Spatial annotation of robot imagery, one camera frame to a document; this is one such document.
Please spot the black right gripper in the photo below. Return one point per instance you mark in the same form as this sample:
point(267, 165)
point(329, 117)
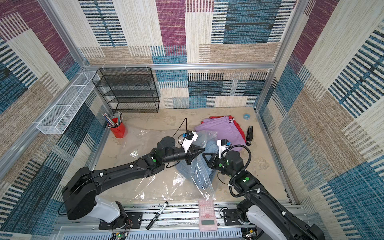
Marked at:
point(214, 162)

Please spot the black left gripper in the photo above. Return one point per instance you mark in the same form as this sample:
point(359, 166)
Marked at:
point(191, 154)

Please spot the grey-blue trousers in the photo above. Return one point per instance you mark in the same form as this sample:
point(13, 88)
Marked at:
point(200, 176)

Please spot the clear plastic vacuum bag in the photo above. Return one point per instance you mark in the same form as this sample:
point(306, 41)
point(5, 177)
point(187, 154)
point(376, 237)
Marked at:
point(168, 185)

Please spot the lilac trousers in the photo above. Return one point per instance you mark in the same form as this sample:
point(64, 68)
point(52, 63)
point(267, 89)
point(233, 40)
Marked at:
point(217, 129)

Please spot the red trousers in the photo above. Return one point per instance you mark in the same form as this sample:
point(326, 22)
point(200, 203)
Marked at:
point(231, 120)

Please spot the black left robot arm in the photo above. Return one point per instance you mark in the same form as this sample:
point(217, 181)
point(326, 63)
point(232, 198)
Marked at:
point(81, 194)

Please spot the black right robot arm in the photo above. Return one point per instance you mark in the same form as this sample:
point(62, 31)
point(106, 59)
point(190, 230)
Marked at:
point(259, 208)

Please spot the small black device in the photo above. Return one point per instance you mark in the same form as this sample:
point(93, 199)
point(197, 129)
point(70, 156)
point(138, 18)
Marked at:
point(249, 136)

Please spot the pink calculator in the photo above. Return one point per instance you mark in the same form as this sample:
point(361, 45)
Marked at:
point(207, 216)

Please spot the black marker pen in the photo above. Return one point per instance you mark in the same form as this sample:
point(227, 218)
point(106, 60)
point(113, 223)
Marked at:
point(159, 212)

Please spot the red pen cup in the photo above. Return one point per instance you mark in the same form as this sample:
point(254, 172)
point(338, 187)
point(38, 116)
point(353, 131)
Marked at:
point(118, 129)

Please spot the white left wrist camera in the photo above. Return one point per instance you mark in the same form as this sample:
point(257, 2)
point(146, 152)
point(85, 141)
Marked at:
point(189, 138)

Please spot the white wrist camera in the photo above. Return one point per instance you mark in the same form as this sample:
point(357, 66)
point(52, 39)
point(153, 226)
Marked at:
point(223, 145)
point(189, 138)

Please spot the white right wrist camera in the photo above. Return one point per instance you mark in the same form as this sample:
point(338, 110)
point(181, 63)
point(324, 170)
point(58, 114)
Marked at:
point(223, 145)

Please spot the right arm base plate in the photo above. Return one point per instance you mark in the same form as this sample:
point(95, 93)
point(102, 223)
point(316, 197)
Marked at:
point(234, 217)

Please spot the black wire mesh shelf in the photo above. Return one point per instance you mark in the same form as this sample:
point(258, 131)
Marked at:
point(128, 90)

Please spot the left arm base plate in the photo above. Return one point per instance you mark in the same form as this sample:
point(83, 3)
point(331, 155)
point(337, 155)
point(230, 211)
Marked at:
point(132, 220)

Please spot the white wire mesh basket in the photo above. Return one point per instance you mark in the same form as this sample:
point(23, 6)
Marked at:
point(59, 117)

